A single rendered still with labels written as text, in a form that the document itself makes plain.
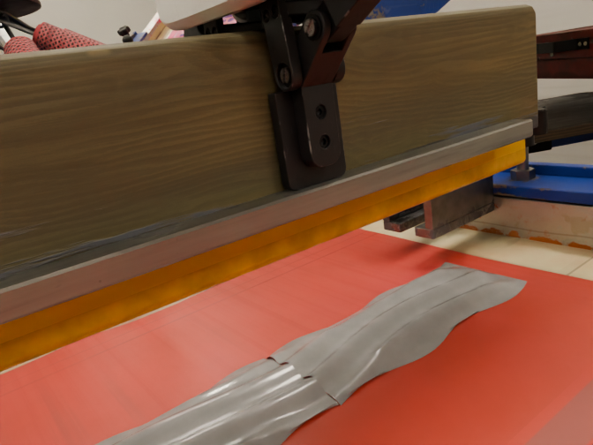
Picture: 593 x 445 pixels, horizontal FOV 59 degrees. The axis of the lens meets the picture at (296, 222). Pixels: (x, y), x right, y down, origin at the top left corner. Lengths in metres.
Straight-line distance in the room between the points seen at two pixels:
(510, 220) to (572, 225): 0.05
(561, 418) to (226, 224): 0.18
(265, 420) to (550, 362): 0.15
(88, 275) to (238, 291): 0.27
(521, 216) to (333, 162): 0.28
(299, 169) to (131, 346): 0.22
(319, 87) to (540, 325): 0.21
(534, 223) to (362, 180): 0.27
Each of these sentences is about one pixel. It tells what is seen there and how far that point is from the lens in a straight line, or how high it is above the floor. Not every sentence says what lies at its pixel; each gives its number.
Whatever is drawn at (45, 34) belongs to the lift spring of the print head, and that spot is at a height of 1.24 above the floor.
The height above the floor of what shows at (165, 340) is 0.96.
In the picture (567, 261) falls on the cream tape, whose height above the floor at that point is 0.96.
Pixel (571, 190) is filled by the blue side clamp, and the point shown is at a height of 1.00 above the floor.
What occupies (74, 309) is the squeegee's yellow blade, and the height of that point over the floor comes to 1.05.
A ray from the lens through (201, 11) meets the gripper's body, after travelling 0.23.
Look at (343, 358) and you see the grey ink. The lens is 0.31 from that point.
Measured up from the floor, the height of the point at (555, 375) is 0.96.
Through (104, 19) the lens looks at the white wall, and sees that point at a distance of 4.73.
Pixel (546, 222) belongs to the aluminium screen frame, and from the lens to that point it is 0.47.
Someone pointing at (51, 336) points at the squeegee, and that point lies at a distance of 0.21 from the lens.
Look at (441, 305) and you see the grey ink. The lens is 0.36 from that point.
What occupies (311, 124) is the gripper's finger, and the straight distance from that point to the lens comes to 0.21.
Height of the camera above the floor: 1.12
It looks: 16 degrees down
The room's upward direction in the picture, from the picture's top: 9 degrees counter-clockwise
